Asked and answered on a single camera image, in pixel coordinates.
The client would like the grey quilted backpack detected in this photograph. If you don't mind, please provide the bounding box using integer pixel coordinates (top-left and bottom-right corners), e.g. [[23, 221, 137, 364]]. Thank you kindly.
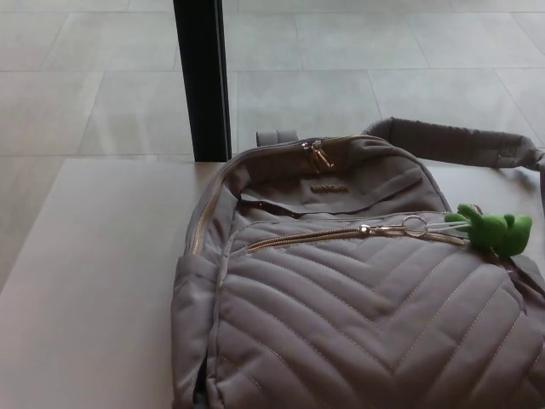
[[169, 118, 545, 409]]

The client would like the green frog plush keychain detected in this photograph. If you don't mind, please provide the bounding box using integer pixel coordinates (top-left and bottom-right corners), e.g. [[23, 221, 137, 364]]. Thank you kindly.
[[399, 203, 534, 260]]

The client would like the black window frame post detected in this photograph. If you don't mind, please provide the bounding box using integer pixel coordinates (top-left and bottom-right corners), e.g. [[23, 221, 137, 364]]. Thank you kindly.
[[173, 0, 233, 164]]

